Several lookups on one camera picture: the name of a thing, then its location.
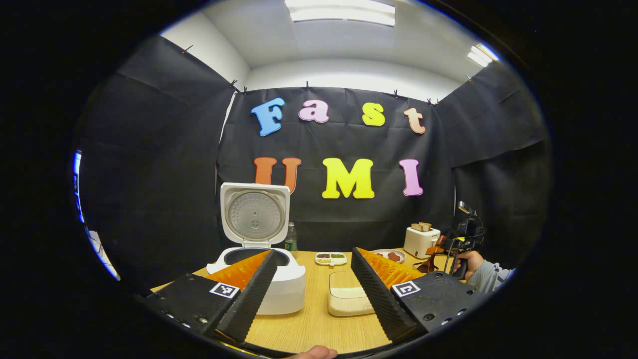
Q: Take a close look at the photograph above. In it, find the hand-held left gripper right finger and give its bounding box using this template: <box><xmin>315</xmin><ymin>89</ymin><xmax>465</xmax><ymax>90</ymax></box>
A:
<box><xmin>351</xmin><ymin>247</ymin><xmax>486</xmax><ymax>344</ymax></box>

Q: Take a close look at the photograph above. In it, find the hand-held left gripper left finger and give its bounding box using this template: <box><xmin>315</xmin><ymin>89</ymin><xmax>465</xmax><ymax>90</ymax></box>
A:
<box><xmin>142</xmin><ymin>249</ymin><xmax>278</xmax><ymax>345</ymax></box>

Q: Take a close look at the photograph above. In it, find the brown wooden spoon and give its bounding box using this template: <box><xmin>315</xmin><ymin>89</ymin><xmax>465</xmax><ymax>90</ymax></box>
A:
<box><xmin>417</xmin><ymin>253</ymin><xmax>440</xmax><ymax>274</ymax></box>

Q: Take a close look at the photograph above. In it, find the white rice cooker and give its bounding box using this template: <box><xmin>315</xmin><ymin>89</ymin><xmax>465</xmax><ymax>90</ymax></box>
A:
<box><xmin>206</xmin><ymin>182</ymin><xmax>307</xmax><ymax>316</ymax></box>

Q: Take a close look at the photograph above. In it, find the cream box of rice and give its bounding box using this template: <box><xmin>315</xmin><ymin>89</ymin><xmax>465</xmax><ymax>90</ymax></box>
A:
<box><xmin>327</xmin><ymin>271</ymin><xmax>375</xmax><ymax>317</ymax></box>

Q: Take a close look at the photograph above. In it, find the white toaster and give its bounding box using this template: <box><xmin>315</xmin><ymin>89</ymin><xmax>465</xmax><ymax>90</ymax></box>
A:
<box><xmin>404</xmin><ymin>227</ymin><xmax>441</xmax><ymax>259</ymax></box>

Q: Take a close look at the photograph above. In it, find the white round plate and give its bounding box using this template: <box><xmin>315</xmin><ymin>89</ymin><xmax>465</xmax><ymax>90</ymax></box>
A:
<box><xmin>371</xmin><ymin>249</ymin><xmax>406</xmax><ymax>264</ymax></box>

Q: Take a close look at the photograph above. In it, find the white divided grain dish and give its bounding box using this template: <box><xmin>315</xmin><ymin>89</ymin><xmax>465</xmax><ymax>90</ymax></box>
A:
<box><xmin>315</xmin><ymin>252</ymin><xmax>348</xmax><ymax>266</ymax></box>

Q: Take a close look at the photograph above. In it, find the ceiling light panel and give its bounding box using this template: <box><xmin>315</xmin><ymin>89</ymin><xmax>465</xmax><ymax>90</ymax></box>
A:
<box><xmin>284</xmin><ymin>0</ymin><xmax>396</xmax><ymax>26</ymax></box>
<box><xmin>467</xmin><ymin>44</ymin><xmax>499</xmax><ymax>68</ymax></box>

